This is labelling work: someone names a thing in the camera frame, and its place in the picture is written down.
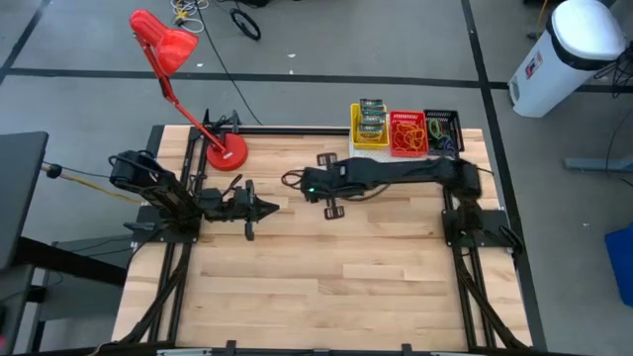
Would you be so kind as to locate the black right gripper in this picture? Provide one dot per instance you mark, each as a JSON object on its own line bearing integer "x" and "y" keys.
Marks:
{"x": 321, "y": 185}

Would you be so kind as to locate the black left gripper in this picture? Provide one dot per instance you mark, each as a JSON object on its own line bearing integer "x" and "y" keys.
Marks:
{"x": 217, "y": 205}

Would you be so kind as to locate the yellow plastic basket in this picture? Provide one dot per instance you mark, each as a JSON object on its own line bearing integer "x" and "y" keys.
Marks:
{"x": 353, "y": 123}

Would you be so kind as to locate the red plastic basket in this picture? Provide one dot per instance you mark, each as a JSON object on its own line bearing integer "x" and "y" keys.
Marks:
{"x": 393, "y": 148}

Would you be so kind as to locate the yellow rubber band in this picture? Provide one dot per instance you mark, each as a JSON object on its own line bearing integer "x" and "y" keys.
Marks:
{"x": 409, "y": 148}

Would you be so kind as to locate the orange rubber band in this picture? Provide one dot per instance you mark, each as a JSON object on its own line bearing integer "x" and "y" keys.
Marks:
{"x": 401, "y": 129}
{"x": 418, "y": 143}

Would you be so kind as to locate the green coil wristband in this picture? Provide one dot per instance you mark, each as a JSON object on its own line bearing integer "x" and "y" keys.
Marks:
{"x": 434, "y": 129}

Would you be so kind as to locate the black plastic basket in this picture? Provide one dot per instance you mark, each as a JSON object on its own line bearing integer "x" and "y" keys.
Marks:
{"x": 457, "y": 116}

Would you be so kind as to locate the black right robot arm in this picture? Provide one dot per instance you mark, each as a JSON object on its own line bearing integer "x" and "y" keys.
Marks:
{"x": 410, "y": 173}

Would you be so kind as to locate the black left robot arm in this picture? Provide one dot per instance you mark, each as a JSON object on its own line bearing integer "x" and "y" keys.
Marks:
{"x": 148, "y": 183}

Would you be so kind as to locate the red desk lamp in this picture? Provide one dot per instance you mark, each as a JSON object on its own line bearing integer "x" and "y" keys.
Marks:
{"x": 227, "y": 153}

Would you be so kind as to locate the dark desk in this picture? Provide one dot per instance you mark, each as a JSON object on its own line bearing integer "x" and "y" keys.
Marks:
{"x": 20, "y": 198}

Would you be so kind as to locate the black table corner clamp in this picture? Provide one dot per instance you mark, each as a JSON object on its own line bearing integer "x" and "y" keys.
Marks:
{"x": 236, "y": 122}

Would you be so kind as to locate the grey metal floor foot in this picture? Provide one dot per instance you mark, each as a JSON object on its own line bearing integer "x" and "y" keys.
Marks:
{"x": 593, "y": 164}

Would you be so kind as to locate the white trash bin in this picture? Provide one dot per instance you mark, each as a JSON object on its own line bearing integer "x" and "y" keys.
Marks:
{"x": 564, "y": 59}

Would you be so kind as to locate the blue bin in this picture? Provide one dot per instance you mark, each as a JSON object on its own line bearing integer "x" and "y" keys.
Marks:
{"x": 620, "y": 262}

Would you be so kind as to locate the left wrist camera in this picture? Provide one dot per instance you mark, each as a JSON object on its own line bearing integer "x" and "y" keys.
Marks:
{"x": 240, "y": 200}

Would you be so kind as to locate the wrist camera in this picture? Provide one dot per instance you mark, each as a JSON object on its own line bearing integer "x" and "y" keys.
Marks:
{"x": 240, "y": 200}
{"x": 353, "y": 170}

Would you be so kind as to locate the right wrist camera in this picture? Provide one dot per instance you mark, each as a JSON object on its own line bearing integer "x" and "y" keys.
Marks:
{"x": 353, "y": 170}

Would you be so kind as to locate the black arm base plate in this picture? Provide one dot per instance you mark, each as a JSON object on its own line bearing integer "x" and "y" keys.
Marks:
{"x": 494, "y": 232}
{"x": 143, "y": 232}

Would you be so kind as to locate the black aluminium frame rail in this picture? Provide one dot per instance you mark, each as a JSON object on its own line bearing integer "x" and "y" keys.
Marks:
{"x": 154, "y": 331}
{"x": 473, "y": 336}
{"x": 174, "y": 331}
{"x": 491, "y": 336}

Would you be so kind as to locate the aluminium frame post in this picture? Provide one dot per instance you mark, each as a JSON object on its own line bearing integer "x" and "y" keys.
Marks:
{"x": 452, "y": 354}
{"x": 183, "y": 352}

